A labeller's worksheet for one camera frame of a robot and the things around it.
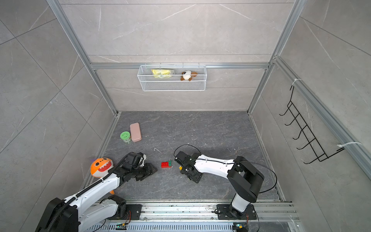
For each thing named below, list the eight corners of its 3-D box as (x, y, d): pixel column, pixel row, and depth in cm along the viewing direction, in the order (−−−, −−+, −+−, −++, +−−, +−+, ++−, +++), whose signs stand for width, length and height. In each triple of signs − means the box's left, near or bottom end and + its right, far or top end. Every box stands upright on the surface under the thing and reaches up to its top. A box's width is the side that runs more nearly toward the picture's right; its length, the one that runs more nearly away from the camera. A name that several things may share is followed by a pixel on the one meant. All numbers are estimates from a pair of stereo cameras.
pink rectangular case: (133, 143, 103) (131, 141, 101) (130, 126, 113) (129, 124, 111) (142, 140, 105) (141, 138, 103) (139, 124, 115) (138, 122, 113)
